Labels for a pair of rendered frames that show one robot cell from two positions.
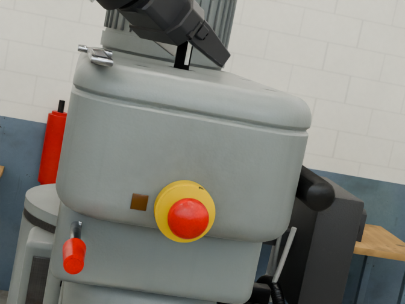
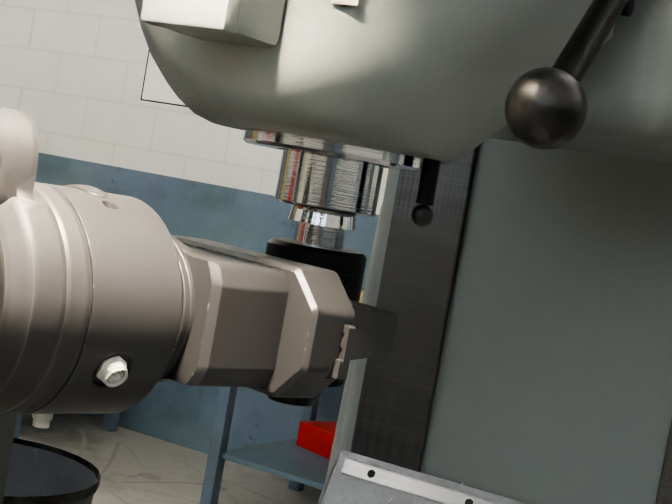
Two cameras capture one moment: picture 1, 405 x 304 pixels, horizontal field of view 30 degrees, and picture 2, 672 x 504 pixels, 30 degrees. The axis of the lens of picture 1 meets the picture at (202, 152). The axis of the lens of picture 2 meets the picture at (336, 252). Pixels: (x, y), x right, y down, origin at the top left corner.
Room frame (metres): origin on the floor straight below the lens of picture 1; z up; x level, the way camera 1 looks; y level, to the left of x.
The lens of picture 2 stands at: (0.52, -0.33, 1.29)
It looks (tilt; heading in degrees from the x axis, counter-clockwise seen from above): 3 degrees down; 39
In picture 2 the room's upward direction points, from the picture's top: 10 degrees clockwise
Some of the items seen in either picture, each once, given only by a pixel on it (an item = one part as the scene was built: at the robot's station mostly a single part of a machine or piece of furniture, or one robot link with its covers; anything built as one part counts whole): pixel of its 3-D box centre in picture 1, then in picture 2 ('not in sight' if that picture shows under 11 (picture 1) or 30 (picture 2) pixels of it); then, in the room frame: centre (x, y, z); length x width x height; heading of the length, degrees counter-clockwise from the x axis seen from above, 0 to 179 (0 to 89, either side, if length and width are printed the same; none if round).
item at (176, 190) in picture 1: (184, 211); not in sight; (0.74, 0.01, 1.76); 0.06 x 0.02 x 0.06; 100
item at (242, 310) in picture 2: not in sight; (148, 312); (0.87, 0.06, 1.23); 0.13 x 0.12 x 0.10; 85
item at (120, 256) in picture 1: (149, 218); not in sight; (1.01, 0.05, 1.68); 0.34 x 0.24 x 0.10; 10
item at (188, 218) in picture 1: (187, 217); not in sight; (0.72, 0.00, 1.76); 0.04 x 0.03 x 0.04; 100
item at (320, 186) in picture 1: (268, 158); not in sight; (1.02, -0.09, 1.79); 0.45 x 0.04 x 0.04; 10
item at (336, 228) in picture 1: (315, 242); not in sight; (1.32, -0.23, 1.62); 0.20 x 0.09 x 0.21; 10
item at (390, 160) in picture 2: not in sight; (334, 149); (0.96, 0.05, 1.31); 0.09 x 0.09 x 0.01
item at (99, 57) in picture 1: (97, 54); not in sight; (0.79, 0.13, 1.89); 0.24 x 0.04 x 0.01; 11
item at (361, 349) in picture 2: not in sight; (351, 331); (0.96, 0.02, 1.23); 0.06 x 0.02 x 0.03; 175
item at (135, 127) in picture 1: (168, 128); not in sight; (0.98, 0.05, 1.81); 0.47 x 0.26 x 0.16; 10
